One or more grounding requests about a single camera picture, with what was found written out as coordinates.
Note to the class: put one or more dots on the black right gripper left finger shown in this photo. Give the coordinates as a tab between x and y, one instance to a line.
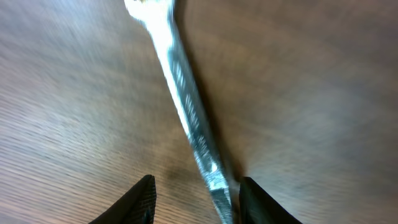
136	206

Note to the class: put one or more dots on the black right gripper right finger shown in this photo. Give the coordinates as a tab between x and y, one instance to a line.
258	207

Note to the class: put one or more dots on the silver combination wrench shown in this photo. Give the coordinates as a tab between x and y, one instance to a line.
157	16

